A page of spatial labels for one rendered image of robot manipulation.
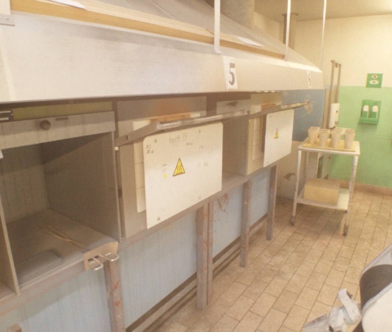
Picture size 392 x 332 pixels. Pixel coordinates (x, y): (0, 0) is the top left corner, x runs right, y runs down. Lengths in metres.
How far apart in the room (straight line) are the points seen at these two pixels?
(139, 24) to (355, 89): 4.18
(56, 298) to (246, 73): 1.29
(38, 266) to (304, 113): 3.49
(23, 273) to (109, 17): 0.92
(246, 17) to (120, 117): 1.65
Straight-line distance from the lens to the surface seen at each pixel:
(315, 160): 4.12
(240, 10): 2.62
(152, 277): 1.78
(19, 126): 1.04
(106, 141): 1.29
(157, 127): 1.08
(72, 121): 1.12
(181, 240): 1.89
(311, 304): 2.50
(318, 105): 4.02
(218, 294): 2.46
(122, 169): 1.32
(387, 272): 0.99
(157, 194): 1.32
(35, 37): 0.78
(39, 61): 0.76
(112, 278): 1.47
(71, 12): 0.88
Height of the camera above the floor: 1.53
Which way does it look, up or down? 15 degrees down
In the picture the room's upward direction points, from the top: straight up
